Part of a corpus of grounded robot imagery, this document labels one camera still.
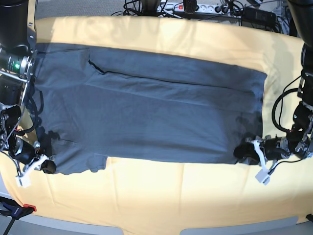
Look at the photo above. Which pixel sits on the black power adapter brick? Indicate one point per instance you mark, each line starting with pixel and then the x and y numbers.
pixel 258 16

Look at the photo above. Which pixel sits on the yellow tablecloth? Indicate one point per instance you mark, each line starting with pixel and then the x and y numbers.
pixel 132 194

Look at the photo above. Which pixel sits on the blue black bar clamp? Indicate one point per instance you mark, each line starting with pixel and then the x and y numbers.
pixel 9 207

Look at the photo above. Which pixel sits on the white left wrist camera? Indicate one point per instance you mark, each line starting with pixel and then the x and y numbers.
pixel 262 176

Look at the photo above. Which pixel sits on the blue grey T-shirt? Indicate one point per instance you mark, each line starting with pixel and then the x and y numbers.
pixel 100 102

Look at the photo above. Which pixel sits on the black clamp right edge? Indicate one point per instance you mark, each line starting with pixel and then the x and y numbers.
pixel 309 217

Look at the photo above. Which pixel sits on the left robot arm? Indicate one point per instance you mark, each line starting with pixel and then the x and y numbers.
pixel 298 140

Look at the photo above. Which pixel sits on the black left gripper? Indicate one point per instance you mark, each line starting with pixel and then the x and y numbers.
pixel 272 148

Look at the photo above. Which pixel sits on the white power strip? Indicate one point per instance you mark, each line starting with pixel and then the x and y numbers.
pixel 202 10

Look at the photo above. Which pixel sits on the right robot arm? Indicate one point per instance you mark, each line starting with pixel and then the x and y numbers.
pixel 17 58

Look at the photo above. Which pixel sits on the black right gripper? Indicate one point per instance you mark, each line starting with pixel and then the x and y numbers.
pixel 27 154

